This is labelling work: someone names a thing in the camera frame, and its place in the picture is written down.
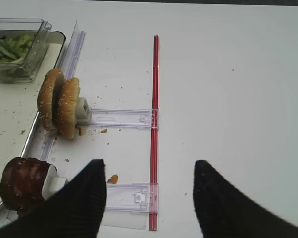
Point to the right sesame top bun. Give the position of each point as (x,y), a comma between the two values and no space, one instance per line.
(66,107)

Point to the silver metal tray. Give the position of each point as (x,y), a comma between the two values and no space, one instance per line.
(18,106)

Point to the sesame bun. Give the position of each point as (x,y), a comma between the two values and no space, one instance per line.
(47,99)
(66,107)

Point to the clear plastic container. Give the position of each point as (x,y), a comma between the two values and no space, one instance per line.
(25,71)

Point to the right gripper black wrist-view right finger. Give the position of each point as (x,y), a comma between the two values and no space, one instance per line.
(225,212)

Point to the left sesame top bun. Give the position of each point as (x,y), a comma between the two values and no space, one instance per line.
(47,99)

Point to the clear pusher track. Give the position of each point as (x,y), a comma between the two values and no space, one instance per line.
(139,119)
(134,198)

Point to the white bun pusher block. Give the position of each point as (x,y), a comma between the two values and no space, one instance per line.
(82,111)

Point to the white patty pusher block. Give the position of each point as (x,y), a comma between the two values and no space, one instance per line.
(53,183)

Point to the right red rail strip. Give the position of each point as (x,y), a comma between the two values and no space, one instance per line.
(153,226)

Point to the right lower clear pusher track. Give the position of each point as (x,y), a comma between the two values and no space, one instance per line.
(134,198)

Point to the right upper clear pusher track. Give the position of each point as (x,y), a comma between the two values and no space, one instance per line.
(139,119)

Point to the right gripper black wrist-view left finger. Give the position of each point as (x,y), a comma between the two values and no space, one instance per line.
(75,211)

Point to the right clear long rail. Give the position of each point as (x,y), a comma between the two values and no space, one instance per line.
(68,67)

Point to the green lettuce leaves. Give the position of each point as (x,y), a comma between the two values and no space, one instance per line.
(15,49)

